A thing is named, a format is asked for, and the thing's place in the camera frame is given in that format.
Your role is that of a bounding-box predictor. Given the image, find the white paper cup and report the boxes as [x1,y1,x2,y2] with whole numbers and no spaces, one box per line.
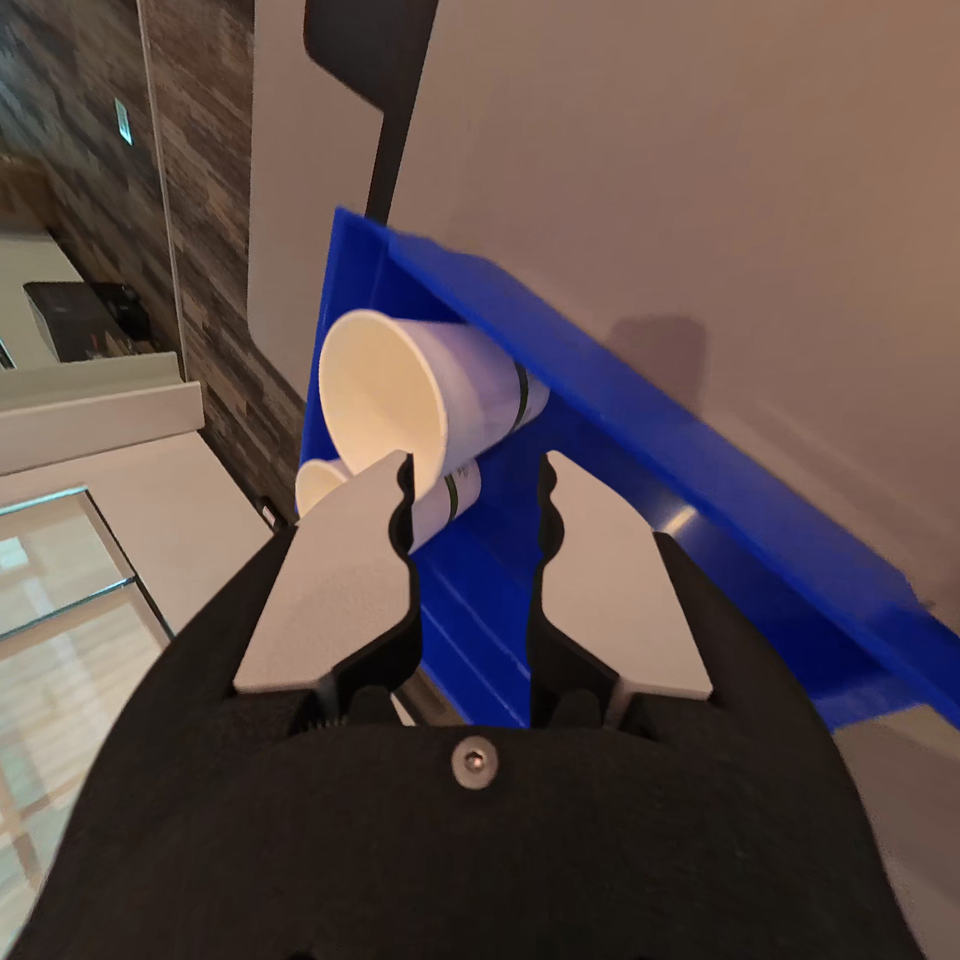
[318,309,551,500]
[294,457,483,556]

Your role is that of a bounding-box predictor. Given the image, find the blue plastic bin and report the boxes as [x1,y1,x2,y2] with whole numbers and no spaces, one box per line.
[298,206,960,732]

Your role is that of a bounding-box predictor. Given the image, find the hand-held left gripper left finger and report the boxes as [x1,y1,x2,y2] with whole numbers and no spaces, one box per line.
[234,450,421,732]

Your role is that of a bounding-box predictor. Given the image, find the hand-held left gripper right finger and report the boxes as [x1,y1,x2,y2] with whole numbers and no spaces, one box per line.
[527,450,714,730]

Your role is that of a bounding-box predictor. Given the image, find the small black cabinet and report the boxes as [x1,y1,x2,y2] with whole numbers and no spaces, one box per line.
[22,281,151,365]

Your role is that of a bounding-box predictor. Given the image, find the black flat plate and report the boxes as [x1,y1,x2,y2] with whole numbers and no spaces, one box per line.
[303,0,440,222]

